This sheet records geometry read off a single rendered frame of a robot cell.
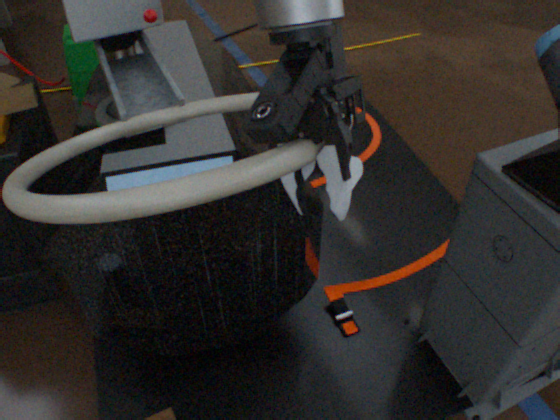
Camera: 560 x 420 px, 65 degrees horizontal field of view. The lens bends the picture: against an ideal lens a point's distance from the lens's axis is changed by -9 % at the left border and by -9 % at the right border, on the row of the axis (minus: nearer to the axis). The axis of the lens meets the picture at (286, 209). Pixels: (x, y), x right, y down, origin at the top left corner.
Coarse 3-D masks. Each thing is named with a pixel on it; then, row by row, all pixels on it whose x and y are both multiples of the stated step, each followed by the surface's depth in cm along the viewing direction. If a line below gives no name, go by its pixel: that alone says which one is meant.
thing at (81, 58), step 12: (72, 48) 270; (84, 48) 271; (72, 60) 273; (84, 60) 274; (96, 60) 274; (72, 72) 276; (84, 72) 277; (72, 84) 284; (84, 84) 281; (84, 96) 286
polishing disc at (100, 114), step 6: (108, 96) 133; (102, 102) 131; (108, 102) 131; (102, 108) 128; (108, 108) 128; (114, 108) 128; (96, 114) 126; (102, 114) 126; (108, 114) 126; (114, 114) 126; (102, 120) 124; (108, 120) 124; (114, 120) 124
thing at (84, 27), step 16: (64, 0) 96; (80, 0) 97; (96, 0) 98; (112, 0) 100; (128, 0) 102; (144, 0) 103; (160, 0) 105; (80, 16) 99; (96, 16) 101; (112, 16) 102; (128, 16) 104; (160, 16) 107; (80, 32) 101; (96, 32) 103; (112, 32) 105; (128, 32) 112
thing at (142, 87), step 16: (144, 32) 110; (96, 48) 109; (144, 48) 109; (112, 64) 107; (128, 64) 107; (144, 64) 106; (160, 64) 96; (112, 80) 91; (128, 80) 100; (144, 80) 100; (160, 80) 99; (112, 96) 90; (128, 96) 95; (144, 96) 95; (160, 96) 95; (176, 96) 86; (128, 112) 90; (144, 112) 90
